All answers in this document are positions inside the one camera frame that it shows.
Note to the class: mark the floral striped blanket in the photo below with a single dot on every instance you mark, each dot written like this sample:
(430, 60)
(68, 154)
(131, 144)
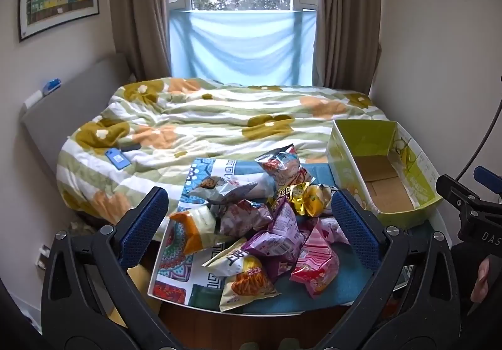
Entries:
(219, 114)

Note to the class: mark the small white box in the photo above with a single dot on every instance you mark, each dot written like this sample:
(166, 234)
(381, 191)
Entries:
(33, 99)

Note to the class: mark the pile of snack packets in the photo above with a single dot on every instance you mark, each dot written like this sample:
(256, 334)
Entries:
(274, 232)

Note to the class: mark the light blue window cloth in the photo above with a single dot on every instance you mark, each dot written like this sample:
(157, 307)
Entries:
(243, 44)

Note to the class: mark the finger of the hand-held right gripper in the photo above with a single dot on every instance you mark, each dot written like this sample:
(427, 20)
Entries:
(488, 179)
(457, 191)

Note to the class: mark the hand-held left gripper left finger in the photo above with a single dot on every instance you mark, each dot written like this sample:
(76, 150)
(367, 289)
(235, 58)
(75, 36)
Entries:
(143, 224)

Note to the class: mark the grey headboard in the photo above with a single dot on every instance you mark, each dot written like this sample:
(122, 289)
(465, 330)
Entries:
(70, 122)

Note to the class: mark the person's right hand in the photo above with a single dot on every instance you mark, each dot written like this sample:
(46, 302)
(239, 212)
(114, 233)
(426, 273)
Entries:
(481, 279)

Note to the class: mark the wall outlet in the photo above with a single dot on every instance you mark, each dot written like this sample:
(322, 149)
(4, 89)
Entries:
(43, 256)

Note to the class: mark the blue and white stapler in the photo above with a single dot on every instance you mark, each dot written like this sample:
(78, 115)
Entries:
(52, 86)

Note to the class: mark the brown curtain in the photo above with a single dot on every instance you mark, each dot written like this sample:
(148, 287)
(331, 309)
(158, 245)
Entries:
(347, 12)
(137, 0)

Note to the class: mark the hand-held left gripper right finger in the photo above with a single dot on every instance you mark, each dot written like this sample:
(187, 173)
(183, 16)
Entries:
(355, 228)

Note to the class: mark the green cardboard box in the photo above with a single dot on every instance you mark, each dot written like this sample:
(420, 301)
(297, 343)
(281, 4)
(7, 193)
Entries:
(392, 185)

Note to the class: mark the blue phone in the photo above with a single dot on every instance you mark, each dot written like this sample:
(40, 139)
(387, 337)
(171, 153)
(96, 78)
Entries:
(117, 158)

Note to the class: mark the small black remote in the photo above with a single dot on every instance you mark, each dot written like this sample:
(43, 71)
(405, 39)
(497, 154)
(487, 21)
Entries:
(129, 148)

